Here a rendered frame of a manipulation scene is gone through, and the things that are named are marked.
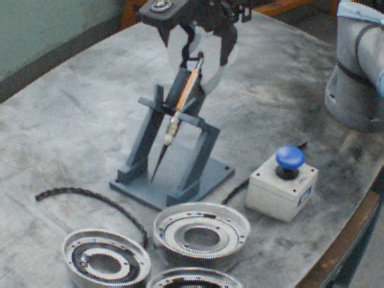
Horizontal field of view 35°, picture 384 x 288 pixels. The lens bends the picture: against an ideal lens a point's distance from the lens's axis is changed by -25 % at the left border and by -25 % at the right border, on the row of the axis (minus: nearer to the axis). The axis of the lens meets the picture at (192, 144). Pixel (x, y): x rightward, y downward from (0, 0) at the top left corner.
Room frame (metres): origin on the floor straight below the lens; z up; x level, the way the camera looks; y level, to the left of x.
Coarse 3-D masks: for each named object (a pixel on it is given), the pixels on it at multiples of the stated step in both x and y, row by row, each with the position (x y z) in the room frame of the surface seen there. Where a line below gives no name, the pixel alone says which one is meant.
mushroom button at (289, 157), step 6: (282, 150) 0.75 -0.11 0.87; (288, 150) 0.75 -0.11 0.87; (294, 150) 0.76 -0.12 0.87; (300, 150) 0.76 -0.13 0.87; (276, 156) 0.75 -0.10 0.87; (282, 156) 0.74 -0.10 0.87; (288, 156) 0.74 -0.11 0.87; (294, 156) 0.74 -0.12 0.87; (300, 156) 0.75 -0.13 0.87; (282, 162) 0.74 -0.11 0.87; (288, 162) 0.73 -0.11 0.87; (294, 162) 0.73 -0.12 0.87; (300, 162) 0.74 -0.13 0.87; (288, 168) 0.73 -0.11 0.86; (294, 168) 0.73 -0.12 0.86
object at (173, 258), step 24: (168, 216) 0.66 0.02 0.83; (192, 216) 0.67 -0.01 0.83; (216, 216) 0.68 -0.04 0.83; (240, 216) 0.66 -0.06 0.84; (192, 240) 0.65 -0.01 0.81; (216, 240) 0.64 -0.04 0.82; (240, 240) 0.63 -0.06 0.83; (168, 264) 0.60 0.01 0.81; (192, 264) 0.58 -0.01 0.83; (216, 264) 0.59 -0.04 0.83
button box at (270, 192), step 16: (272, 160) 0.78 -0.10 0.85; (256, 176) 0.74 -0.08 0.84; (272, 176) 0.74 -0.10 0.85; (288, 176) 0.74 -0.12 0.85; (304, 176) 0.75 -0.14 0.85; (256, 192) 0.73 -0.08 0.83; (272, 192) 0.72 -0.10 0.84; (288, 192) 0.71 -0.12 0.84; (304, 192) 0.73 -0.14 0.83; (256, 208) 0.73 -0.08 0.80; (272, 208) 0.72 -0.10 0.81; (288, 208) 0.71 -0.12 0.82
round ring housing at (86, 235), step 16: (64, 240) 0.56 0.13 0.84; (80, 240) 0.59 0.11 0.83; (96, 240) 0.59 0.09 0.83; (112, 240) 0.60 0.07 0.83; (128, 240) 0.60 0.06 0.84; (64, 256) 0.53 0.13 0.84; (96, 256) 0.57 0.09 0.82; (112, 256) 0.57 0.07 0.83; (144, 256) 0.57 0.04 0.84; (96, 272) 0.53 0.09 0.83; (128, 272) 0.55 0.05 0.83; (144, 272) 0.55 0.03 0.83
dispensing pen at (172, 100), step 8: (200, 56) 0.81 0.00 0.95; (200, 64) 0.81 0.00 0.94; (184, 72) 0.79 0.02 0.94; (200, 72) 0.81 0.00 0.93; (176, 80) 0.79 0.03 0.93; (184, 80) 0.78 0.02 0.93; (176, 88) 0.78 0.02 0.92; (168, 96) 0.78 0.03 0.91; (176, 96) 0.78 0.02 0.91; (168, 104) 0.77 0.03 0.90; (176, 104) 0.77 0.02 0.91; (176, 112) 0.78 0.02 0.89; (176, 120) 0.77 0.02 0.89; (168, 128) 0.77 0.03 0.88; (176, 128) 0.77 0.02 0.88; (168, 136) 0.76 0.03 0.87; (168, 144) 0.76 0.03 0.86; (160, 152) 0.76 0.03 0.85; (160, 160) 0.75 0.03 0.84; (152, 176) 0.74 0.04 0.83
